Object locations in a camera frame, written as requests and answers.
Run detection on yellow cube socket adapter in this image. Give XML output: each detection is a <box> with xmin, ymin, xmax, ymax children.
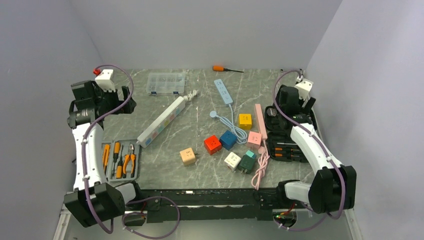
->
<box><xmin>238</xmin><ymin>113</ymin><xmax>253</xmax><ymax>131</ymax></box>

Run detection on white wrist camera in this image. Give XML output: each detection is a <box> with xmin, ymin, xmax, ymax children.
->
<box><xmin>93</xmin><ymin>69</ymin><xmax>116</xmax><ymax>93</ymax></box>
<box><xmin>294</xmin><ymin>76</ymin><xmax>314</xmax><ymax>101</ymax></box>

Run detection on beige cube socket adapter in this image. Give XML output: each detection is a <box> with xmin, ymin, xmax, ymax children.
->
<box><xmin>179</xmin><ymin>147</ymin><xmax>198</xmax><ymax>167</ymax></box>

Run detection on grey tool tray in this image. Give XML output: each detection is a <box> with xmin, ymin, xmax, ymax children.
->
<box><xmin>101</xmin><ymin>139</ymin><xmax>141</xmax><ymax>183</ymax></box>

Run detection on teal small plug adapter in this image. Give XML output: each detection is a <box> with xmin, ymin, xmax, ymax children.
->
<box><xmin>245</xmin><ymin>150</ymin><xmax>257</xmax><ymax>159</ymax></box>

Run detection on black tool case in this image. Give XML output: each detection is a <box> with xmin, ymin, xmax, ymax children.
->
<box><xmin>264</xmin><ymin>105</ymin><xmax>308</xmax><ymax>163</ymax></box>

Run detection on orange pliers in tray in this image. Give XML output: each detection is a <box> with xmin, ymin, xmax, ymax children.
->
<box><xmin>122</xmin><ymin>153</ymin><xmax>136</xmax><ymax>178</ymax></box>

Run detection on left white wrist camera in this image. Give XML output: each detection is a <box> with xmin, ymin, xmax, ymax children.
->
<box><xmin>93</xmin><ymin>69</ymin><xmax>116</xmax><ymax>93</ymax></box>

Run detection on red cube socket adapter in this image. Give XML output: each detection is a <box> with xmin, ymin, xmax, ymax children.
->
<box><xmin>203</xmin><ymin>135</ymin><xmax>222</xmax><ymax>156</ymax></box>

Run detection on light blue cable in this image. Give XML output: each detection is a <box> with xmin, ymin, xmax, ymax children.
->
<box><xmin>209</xmin><ymin>104</ymin><xmax>249</xmax><ymax>145</ymax></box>

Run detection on pink cube socket adapter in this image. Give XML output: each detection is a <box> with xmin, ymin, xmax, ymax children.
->
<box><xmin>246</xmin><ymin>131</ymin><xmax>262</xmax><ymax>150</ymax></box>

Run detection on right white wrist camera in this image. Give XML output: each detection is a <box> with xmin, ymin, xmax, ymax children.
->
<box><xmin>294</xmin><ymin>76</ymin><xmax>314</xmax><ymax>101</ymax></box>

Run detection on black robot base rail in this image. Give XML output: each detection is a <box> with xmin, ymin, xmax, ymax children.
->
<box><xmin>123</xmin><ymin>188</ymin><xmax>304</xmax><ymax>227</ymax></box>

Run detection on clear plastic organizer box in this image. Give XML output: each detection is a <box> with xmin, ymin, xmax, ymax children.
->
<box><xmin>146</xmin><ymin>72</ymin><xmax>187</xmax><ymax>96</ymax></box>

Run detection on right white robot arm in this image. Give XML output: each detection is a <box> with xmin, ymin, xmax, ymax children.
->
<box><xmin>274</xmin><ymin>85</ymin><xmax>357</xmax><ymax>214</ymax></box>

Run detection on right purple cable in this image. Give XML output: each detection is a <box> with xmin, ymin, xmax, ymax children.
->
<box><xmin>271</xmin><ymin>69</ymin><xmax>347</xmax><ymax>232</ymax></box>

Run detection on orange handled screwdriver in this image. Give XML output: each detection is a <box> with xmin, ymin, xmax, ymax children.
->
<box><xmin>212</xmin><ymin>65</ymin><xmax>244</xmax><ymax>73</ymax></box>

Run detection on dark green cube adapter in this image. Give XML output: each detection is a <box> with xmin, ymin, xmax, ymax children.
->
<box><xmin>237</xmin><ymin>155</ymin><xmax>256</xmax><ymax>175</ymax></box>

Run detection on pink power strip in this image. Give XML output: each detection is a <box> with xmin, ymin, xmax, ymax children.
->
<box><xmin>254</xmin><ymin>103</ymin><xmax>268</xmax><ymax>140</ymax></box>

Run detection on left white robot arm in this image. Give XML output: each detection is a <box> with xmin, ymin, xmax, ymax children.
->
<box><xmin>64</xmin><ymin>80</ymin><xmax>144</xmax><ymax>228</ymax></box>

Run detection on blue cube socket adapter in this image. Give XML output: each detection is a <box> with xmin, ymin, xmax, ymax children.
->
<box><xmin>219</xmin><ymin>130</ymin><xmax>238</xmax><ymax>151</ymax></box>

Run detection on white cube socket adapter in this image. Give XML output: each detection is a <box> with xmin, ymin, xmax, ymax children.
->
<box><xmin>224</xmin><ymin>151</ymin><xmax>242</xmax><ymax>172</ymax></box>

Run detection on white power strip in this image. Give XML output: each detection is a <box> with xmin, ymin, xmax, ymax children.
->
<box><xmin>136</xmin><ymin>96</ymin><xmax>186</xmax><ymax>148</ymax></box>

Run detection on pink cable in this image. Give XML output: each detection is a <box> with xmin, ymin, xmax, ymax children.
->
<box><xmin>251</xmin><ymin>140</ymin><xmax>271</xmax><ymax>192</ymax></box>

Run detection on light blue power strip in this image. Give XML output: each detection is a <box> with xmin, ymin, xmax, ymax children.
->
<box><xmin>213</xmin><ymin>79</ymin><xmax>233</xmax><ymax>105</ymax></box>

